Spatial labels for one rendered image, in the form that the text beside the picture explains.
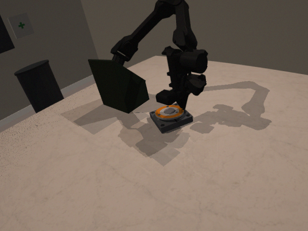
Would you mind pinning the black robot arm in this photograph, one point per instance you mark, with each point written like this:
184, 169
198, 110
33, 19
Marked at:
188, 58

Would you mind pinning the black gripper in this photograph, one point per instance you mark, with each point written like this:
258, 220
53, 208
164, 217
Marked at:
168, 97

